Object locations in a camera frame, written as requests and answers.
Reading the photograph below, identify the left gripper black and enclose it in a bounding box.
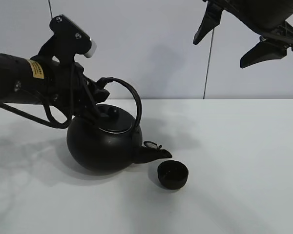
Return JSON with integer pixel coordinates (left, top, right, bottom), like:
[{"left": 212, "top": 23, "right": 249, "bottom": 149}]
[{"left": 42, "top": 60, "right": 116, "bottom": 121}]

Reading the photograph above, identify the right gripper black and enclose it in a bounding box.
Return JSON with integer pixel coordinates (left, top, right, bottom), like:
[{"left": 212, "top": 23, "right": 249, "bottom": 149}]
[{"left": 193, "top": 0, "right": 293, "bottom": 68}]

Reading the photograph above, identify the black round teapot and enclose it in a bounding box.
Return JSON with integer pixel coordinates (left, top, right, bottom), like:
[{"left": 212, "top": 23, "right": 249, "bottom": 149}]
[{"left": 66, "top": 77, "right": 172, "bottom": 174}]

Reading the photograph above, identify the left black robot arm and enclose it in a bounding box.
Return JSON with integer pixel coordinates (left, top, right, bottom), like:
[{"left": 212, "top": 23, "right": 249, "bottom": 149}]
[{"left": 0, "top": 54, "right": 110, "bottom": 117}]

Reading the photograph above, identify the small black teacup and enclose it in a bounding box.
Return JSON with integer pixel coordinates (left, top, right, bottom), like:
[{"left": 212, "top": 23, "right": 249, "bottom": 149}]
[{"left": 157, "top": 160, "right": 189, "bottom": 190}]

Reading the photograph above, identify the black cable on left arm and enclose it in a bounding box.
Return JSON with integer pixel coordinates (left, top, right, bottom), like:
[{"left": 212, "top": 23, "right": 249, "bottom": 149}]
[{"left": 0, "top": 95, "right": 74, "bottom": 129}]

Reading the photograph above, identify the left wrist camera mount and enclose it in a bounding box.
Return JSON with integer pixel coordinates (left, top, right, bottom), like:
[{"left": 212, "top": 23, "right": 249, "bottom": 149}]
[{"left": 32, "top": 14, "right": 97, "bottom": 65}]

